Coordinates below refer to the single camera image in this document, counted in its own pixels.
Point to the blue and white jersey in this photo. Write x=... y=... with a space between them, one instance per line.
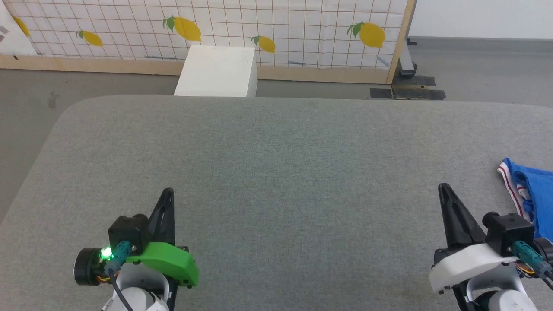
x=538 y=190

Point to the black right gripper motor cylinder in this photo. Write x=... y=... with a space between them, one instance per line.
x=545 y=250

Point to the grey metal panel foot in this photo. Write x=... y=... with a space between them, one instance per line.
x=407 y=62

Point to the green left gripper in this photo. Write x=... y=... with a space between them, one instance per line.
x=173 y=261

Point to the white box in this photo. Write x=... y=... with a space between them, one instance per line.
x=218 y=71

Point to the grey fabric sofa cushion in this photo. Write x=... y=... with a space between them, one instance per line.
x=281 y=172

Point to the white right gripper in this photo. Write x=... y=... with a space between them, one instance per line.
x=466 y=263

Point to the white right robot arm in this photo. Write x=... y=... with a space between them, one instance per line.
x=501 y=293

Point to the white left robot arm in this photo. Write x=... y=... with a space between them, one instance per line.
x=138 y=298

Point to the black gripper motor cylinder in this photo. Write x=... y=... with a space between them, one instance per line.
x=88 y=268
x=545 y=250

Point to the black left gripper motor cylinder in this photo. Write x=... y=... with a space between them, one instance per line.
x=88 y=268

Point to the lemon print grid panel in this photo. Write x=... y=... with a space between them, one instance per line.
x=281 y=21

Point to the black floor tape patch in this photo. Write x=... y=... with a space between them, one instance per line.
x=410 y=93
x=417 y=80

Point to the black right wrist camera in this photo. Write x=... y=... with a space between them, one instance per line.
x=510 y=233

